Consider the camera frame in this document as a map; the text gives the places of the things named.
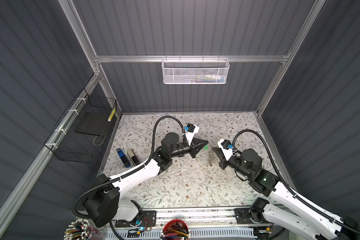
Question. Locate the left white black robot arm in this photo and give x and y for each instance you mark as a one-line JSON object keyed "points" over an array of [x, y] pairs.
{"points": [[106, 204]]}

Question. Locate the white mesh wall basket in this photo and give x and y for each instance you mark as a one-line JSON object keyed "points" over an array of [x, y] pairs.
{"points": [[195, 71]]}

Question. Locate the grey strap metal keyring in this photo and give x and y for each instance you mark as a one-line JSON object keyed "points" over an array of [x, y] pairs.
{"points": [[212, 157]]}

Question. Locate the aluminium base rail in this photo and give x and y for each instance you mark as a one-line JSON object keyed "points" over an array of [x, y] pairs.
{"points": [[206, 223]]}

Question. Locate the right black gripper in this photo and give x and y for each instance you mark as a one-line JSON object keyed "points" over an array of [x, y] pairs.
{"points": [[221, 156]]}

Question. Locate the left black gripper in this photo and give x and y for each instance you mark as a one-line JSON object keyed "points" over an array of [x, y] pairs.
{"points": [[193, 149]]}

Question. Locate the clear pencil jar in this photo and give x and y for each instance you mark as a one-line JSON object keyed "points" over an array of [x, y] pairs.
{"points": [[83, 229]]}

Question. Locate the yellow marker pen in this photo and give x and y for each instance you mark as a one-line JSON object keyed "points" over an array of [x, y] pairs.
{"points": [[111, 114]]}

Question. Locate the blue usb stick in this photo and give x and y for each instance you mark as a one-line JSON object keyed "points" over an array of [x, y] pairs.
{"points": [[123, 158]]}

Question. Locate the black wire wall basket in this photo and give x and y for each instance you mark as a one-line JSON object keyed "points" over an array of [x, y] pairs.
{"points": [[84, 132]]}

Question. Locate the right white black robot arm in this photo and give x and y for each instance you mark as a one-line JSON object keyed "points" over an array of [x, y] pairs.
{"points": [[282, 206]]}

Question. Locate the red pencil cup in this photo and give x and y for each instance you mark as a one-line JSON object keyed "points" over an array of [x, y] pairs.
{"points": [[175, 230]]}

